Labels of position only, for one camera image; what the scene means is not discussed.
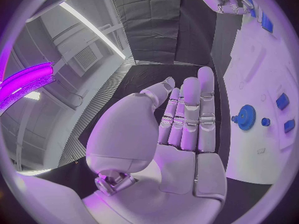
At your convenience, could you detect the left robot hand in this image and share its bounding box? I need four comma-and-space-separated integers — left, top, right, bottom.
81, 66, 229, 224

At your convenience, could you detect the blue long cylinder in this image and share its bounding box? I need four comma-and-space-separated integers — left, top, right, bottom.
260, 12, 274, 33
247, 0, 258, 18

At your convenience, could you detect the white task board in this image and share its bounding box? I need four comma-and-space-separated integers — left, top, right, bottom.
222, 2, 297, 186

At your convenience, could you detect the blue gear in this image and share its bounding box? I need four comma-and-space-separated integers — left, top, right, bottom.
234, 104, 258, 131

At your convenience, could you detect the blue block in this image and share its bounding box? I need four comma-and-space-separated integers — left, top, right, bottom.
275, 93, 291, 111
283, 119, 296, 134

